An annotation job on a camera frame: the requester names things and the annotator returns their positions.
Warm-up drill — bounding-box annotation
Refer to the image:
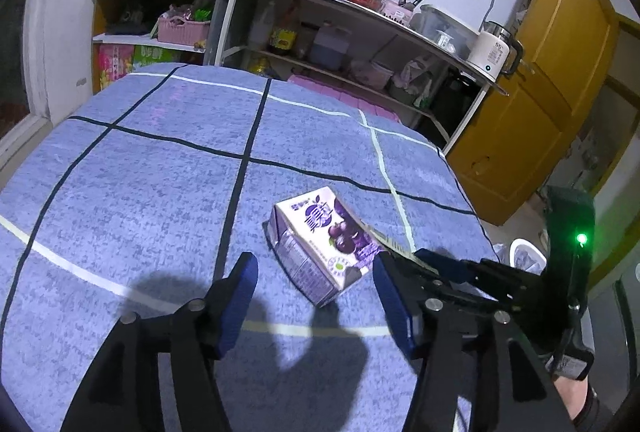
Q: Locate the dark oil bottle yellow label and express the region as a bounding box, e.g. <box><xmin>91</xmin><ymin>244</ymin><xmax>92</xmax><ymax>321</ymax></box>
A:
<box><xmin>268</xmin><ymin>7</ymin><xmax>298</xmax><ymax>56</ymax></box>

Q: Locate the purple milk carton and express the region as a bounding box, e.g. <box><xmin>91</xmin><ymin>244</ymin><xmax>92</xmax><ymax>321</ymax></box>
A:
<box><xmin>264</xmin><ymin>185</ymin><xmax>435</xmax><ymax>308</ymax></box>

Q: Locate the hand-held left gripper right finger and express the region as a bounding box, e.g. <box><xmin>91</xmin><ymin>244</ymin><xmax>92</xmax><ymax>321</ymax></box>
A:
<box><xmin>372</xmin><ymin>253</ymin><xmax>576</xmax><ymax>432</ymax></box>

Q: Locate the black bucket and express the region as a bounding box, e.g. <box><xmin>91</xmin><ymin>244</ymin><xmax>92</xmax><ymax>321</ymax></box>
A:
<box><xmin>430</xmin><ymin>75</ymin><xmax>473</xmax><ymax>133</ymax></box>

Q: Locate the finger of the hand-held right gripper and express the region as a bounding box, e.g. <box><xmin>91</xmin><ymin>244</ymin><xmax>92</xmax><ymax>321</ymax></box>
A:
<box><xmin>414</xmin><ymin>248</ymin><xmax>544</xmax><ymax>294</ymax></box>
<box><xmin>400</xmin><ymin>263</ymin><xmax>522</xmax><ymax>317</ymax></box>

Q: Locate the pink knife holder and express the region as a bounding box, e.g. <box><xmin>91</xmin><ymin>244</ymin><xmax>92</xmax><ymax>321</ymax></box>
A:
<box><xmin>382</xmin><ymin>0</ymin><xmax>415</xmax><ymax>24</ymax></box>

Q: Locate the pink printed box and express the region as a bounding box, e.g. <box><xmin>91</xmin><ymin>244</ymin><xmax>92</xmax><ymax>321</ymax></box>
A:
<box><xmin>97</xmin><ymin>43</ymin><xmax>136</xmax><ymax>92</ymax></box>

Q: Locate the green printed box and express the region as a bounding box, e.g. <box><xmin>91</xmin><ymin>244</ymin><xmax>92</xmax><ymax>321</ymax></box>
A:
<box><xmin>132</xmin><ymin>45</ymin><xmax>183</xmax><ymax>73</ymax></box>

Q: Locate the white plastic bottle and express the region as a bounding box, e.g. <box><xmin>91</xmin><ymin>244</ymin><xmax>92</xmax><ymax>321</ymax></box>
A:
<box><xmin>248</xmin><ymin>2</ymin><xmax>276</xmax><ymax>48</ymax></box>

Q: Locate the yellow wooden door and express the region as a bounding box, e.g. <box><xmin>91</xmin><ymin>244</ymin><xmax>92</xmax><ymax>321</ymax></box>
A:
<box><xmin>445</xmin><ymin>0</ymin><xmax>618</xmax><ymax>227</ymax></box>

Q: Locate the pink plastic basket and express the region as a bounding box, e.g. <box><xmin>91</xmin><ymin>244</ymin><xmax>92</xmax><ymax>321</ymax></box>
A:
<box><xmin>157</xmin><ymin>14</ymin><xmax>212</xmax><ymax>46</ymax></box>

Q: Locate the person's right forearm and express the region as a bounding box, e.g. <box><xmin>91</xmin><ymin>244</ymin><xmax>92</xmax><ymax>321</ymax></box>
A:
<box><xmin>552</xmin><ymin>377</ymin><xmax>617</xmax><ymax>432</ymax></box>

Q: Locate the purple plastic jug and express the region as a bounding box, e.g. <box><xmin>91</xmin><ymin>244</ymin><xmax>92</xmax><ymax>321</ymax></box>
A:
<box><xmin>309</xmin><ymin>21</ymin><xmax>353</xmax><ymax>69</ymax></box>

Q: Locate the clear plastic container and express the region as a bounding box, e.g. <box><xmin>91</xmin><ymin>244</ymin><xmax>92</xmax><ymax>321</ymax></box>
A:
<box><xmin>410</xmin><ymin>4</ymin><xmax>478</xmax><ymax>50</ymax></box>

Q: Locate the blue checked blanket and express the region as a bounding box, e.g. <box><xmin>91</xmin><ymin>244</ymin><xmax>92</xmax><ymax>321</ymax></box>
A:
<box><xmin>0</xmin><ymin>62</ymin><xmax>503</xmax><ymax>432</ymax></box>

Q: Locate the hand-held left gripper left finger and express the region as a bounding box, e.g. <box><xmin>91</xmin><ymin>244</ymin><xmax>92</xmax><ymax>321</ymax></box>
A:
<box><xmin>60</xmin><ymin>252</ymin><xmax>259</xmax><ymax>432</ymax></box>

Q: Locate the white electric kettle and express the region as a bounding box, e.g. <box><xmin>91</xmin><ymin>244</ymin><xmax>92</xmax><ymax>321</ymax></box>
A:
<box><xmin>466</xmin><ymin>20</ymin><xmax>524</xmax><ymax>80</ymax></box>

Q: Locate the white bin with liner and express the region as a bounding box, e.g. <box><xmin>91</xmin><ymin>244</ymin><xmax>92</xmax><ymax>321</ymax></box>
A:
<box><xmin>509</xmin><ymin>237</ymin><xmax>547</xmax><ymax>275</ymax></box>

